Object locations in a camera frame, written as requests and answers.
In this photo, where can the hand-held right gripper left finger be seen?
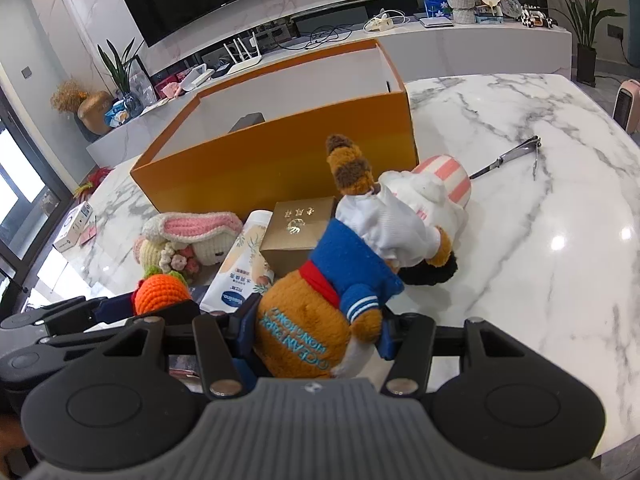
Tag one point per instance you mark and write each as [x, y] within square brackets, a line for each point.
[246, 332]

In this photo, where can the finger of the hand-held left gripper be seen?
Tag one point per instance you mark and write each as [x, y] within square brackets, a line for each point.
[75, 338]
[117, 308]

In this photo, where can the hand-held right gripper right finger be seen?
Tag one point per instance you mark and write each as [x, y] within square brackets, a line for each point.
[387, 345]

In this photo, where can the orange crochet carrot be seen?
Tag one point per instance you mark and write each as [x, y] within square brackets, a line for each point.
[160, 295]

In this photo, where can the white tissue packet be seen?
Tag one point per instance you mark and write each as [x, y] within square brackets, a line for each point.
[240, 275]

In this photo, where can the small gold box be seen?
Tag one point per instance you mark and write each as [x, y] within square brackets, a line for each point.
[295, 240]

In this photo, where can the orange cardboard box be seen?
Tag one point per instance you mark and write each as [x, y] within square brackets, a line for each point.
[280, 160]

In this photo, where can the pink card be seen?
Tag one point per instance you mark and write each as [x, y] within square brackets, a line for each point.
[89, 235]

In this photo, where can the small white box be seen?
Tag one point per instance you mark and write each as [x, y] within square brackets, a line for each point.
[72, 227]

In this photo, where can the red yellow toy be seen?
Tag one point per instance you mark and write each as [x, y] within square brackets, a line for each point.
[92, 182]

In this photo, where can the glass sliding door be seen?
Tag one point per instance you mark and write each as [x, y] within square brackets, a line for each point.
[20, 185]

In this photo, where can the blue snack packet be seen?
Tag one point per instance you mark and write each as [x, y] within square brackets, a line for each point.
[117, 115]

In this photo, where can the brown round vase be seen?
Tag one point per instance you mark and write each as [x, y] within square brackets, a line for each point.
[95, 112]

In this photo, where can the dark grey object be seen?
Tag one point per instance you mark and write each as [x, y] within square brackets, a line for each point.
[247, 122]

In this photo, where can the yellow dried flowers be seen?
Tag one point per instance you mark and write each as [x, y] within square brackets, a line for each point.
[67, 95]

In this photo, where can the metal nail nipper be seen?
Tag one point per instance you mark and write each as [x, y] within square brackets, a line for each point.
[505, 157]

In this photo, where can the pink box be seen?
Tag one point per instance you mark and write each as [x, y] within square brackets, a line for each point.
[167, 87]

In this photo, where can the green plant in glass vase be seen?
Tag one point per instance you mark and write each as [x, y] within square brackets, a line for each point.
[120, 67]

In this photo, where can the flat white box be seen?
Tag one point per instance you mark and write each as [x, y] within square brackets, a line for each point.
[192, 79]

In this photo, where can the white router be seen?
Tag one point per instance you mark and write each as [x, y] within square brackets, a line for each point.
[245, 60]

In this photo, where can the white tv cabinet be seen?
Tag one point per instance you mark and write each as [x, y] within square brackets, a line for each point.
[475, 50]

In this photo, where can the flat white device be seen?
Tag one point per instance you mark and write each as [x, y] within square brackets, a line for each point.
[435, 22]

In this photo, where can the white space heater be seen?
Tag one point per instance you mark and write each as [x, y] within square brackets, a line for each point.
[629, 105]

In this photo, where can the white woven basket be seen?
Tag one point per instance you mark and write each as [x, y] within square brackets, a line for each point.
[462, 10]

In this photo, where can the tall potted floor plant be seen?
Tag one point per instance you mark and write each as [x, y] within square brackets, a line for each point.
[585, 60]

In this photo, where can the black white toy car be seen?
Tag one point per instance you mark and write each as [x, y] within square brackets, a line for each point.
[536, 17]

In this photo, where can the black picture frame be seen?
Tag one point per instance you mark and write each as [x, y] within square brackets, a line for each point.
[147, 77]

